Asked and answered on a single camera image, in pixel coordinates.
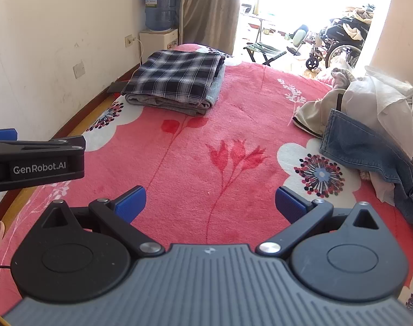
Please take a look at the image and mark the white power cord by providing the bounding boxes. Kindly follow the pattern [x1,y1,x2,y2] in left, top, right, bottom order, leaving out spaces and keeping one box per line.
[133,38,145,66]

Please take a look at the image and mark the blue water bottle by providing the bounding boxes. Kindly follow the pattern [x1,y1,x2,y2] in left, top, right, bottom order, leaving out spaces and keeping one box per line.
[144,0,177,32]

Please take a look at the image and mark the knit cloth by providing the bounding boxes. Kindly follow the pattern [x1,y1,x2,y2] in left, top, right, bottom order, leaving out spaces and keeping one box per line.
[330,67,356,89]

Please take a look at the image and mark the white water dispenser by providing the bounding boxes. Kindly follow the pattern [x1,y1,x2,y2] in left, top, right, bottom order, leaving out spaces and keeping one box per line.
[139,28,179,65]

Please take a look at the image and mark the green cushion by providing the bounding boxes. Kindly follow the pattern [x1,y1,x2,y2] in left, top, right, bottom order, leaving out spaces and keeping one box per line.
[288,24,309,46]

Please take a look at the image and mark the grey folded cloth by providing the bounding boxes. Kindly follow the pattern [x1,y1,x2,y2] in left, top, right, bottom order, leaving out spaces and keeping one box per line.
[125,64,225,116]

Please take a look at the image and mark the wheelchair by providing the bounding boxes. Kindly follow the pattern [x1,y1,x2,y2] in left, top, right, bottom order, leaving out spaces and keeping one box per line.
[306,17,367,72]

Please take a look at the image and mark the plaid shirt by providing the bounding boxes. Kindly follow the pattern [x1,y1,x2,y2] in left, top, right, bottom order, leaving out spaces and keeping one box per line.
[121,50,225,106]

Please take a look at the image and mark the dark flat object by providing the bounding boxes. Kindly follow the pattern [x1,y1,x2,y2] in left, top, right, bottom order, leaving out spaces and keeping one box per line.
[108,81,129,94]

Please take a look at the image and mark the folding stool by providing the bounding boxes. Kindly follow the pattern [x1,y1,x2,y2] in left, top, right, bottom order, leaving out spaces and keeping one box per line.
[243,42,287,67]

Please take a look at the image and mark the red floral blanket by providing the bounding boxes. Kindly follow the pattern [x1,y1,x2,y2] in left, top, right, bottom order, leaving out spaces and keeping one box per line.
[0,43,413,326]

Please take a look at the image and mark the beige curtain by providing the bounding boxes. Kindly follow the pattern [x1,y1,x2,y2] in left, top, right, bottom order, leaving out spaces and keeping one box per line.
[174,0,243,55]

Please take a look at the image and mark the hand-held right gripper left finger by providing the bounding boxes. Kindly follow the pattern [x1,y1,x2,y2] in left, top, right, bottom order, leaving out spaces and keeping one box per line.
[41,186,166,258]

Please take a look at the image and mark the clothes on wheelchair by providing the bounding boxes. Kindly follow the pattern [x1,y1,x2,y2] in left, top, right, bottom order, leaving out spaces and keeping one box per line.
[344,4,376,41]

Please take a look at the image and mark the blue jeans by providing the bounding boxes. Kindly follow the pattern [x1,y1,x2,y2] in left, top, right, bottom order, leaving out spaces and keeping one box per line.
[320,109,413,236]

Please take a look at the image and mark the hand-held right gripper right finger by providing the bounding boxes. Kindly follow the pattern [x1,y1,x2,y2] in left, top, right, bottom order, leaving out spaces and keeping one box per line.
[256,186,380,258]

